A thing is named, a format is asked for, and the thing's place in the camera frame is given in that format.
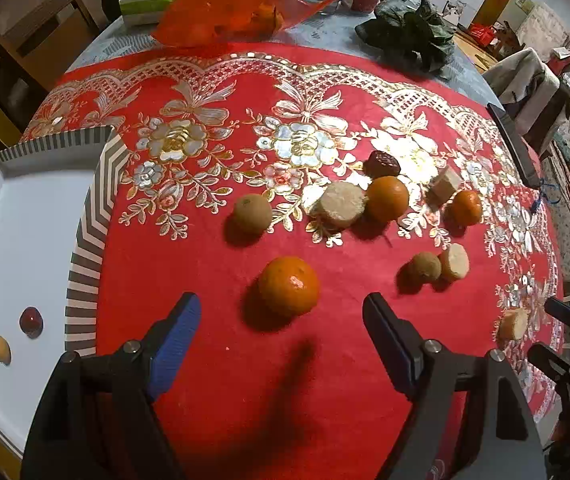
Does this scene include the green striped tissue box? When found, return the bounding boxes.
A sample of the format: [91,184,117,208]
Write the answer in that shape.
[118,0,183,28]

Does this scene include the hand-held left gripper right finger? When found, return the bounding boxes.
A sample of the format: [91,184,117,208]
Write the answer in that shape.
[362,292,550,480]

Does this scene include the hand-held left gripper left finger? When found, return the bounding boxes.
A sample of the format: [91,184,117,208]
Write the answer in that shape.
[20,291,203,480]

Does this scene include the dark red dried date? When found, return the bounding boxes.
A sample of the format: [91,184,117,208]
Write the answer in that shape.
[363,150,402,179]

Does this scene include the brown wooden chair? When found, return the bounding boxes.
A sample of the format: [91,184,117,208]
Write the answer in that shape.
[0,0,100,126]

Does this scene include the blue cord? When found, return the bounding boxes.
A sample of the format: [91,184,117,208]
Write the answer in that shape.
[532,177,560,211]

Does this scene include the blocky peeled sugarcane piece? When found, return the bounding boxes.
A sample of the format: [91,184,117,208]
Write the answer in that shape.
[427,167,463,206]

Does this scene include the brown longan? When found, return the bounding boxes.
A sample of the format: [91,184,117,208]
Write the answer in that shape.
[233,194,273,236]
[410,251,443,285]

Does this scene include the large tangerine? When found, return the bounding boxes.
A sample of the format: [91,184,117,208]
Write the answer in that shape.
[257,256,322,318]

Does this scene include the dark leafy greens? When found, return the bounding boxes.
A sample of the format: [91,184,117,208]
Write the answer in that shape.
[355,0,458,78]

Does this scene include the white tray with striped rim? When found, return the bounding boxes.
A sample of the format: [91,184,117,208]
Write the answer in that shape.
[0,127,130,461]

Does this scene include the orange plastic bag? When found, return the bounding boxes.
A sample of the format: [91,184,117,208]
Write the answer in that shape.
[151,0,340,48]

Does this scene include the small shiny red fruit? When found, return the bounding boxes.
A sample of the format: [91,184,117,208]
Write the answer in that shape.
[18,306,44,339]

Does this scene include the grey jacket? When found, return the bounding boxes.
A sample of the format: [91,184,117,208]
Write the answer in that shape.
[482,47,570,146]

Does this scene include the blue grey tablecloth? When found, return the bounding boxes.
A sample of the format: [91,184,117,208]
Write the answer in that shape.
[65,5,506,111]

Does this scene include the large round peeled sugarcane piece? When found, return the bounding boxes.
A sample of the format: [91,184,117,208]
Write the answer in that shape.
[319,181,370,226]

